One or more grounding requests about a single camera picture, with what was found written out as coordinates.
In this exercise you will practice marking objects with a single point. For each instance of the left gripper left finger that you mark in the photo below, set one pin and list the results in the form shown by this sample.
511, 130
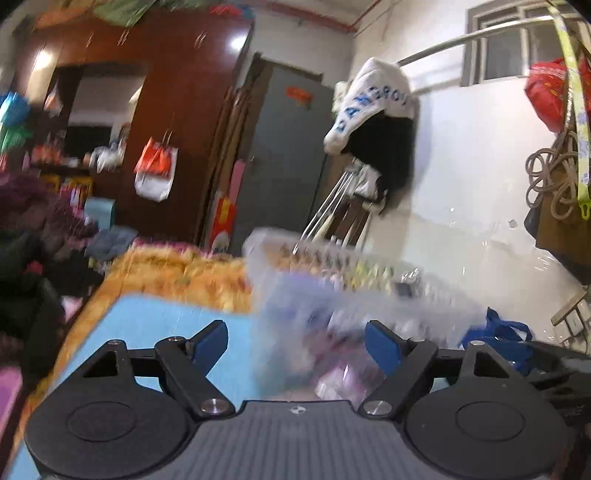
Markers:
185, 364

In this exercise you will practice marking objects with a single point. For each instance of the dark clothes pile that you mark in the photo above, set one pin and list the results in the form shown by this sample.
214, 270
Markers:
42, 262

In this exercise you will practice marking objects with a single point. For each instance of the wall power strip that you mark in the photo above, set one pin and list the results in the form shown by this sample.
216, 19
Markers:
573, 319

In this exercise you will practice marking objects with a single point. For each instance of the dark red wooden wardrobe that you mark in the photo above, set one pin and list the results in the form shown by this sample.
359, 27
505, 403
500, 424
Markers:
192, 58

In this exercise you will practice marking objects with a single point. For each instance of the white plastic laundry basket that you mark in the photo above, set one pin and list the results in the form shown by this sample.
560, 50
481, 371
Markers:
311, 297

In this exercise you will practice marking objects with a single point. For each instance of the black hanging garment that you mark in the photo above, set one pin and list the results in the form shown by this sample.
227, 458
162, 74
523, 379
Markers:
387, 145

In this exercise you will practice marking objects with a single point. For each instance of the brown hanging bag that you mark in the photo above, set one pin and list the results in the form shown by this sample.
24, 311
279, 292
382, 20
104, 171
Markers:
554, 219

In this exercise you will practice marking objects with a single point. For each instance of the white hooded sweatshirt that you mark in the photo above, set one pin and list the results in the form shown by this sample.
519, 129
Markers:
379, 87

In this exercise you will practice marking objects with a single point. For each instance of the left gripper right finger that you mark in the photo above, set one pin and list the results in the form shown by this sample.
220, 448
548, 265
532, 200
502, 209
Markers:
405, 363

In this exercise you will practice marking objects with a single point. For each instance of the grey door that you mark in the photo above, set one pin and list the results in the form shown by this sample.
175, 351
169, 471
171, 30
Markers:
289, 115

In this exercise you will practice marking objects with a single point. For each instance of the orange white plastic bag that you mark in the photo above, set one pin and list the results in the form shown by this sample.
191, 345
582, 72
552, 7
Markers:
155, 170

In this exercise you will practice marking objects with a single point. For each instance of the red hanging bag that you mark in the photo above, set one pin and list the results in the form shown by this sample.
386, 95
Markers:
547, 91

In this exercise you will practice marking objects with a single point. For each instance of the blue tote bag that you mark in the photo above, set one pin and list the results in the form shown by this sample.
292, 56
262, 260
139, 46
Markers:
507, 337

